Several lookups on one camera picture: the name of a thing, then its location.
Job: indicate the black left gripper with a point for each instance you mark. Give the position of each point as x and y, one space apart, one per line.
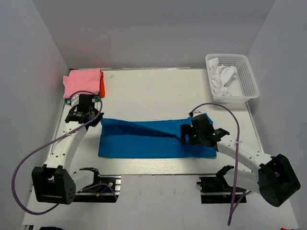
84 101

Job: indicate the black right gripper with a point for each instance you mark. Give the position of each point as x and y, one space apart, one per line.
186 133

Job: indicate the blue t-shirt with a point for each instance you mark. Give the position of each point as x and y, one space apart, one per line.
160 139

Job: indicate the white t-shirt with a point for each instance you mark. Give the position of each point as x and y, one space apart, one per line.
221 76

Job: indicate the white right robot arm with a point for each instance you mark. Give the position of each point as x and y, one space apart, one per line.
270 176

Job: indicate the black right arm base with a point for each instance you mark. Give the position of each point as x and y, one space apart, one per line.
213 191

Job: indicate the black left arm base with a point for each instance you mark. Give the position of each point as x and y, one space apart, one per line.
107 191

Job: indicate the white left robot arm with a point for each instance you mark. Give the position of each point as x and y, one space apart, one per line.
53 182

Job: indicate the green folded t-shirt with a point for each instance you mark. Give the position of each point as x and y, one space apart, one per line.
75 100

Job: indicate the orange folded t-shirt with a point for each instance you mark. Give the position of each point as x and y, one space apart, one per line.
102 91

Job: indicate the pink folded t-shirt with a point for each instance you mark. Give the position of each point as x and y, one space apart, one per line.
81 80

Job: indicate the white plastic laundry basket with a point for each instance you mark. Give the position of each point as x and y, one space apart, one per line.
243 87

